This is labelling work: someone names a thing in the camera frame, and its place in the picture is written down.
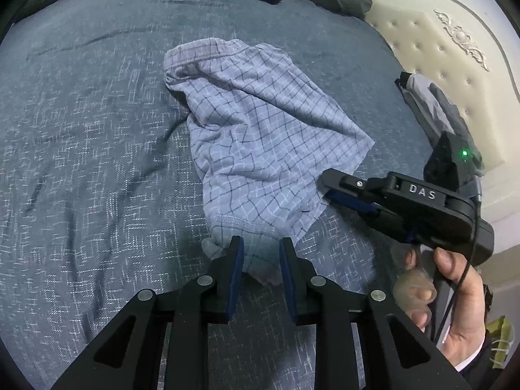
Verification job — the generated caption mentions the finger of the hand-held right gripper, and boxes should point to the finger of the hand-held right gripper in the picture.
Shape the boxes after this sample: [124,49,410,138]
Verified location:
[327,190,383,216]
[321,168,391,201]

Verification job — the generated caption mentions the grey folded garment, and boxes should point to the grey folded garment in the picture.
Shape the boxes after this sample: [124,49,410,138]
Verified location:
[396,71,484,175]

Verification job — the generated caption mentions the person's right forearm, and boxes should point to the person's right forearm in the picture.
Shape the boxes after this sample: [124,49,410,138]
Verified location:
[455,329,502,390]

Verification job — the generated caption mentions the blue plaid shorts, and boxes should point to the blue plaid shorts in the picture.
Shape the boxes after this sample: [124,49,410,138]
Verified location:
[163,38,376,285]

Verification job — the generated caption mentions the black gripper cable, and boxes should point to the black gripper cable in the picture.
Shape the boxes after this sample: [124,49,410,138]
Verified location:
[431,195,479,342]

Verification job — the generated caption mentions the person's right hand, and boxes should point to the person's right hand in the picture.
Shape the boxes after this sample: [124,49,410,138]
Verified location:
[392,247,486,361]

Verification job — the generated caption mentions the blue woven bedspread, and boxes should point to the blue woven bedspread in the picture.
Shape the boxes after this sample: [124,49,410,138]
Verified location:
[0,0,439,390]

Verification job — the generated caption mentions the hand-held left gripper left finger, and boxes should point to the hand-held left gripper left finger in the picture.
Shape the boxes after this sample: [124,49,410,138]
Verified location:
[51,236,245,390]

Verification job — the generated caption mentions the cream tufted headboard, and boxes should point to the cream tufted headboard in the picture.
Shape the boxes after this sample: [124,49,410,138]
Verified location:
[363,0,520,196]

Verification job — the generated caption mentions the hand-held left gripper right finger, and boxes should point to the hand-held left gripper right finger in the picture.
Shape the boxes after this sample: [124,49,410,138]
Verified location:
[279,236,472,390]

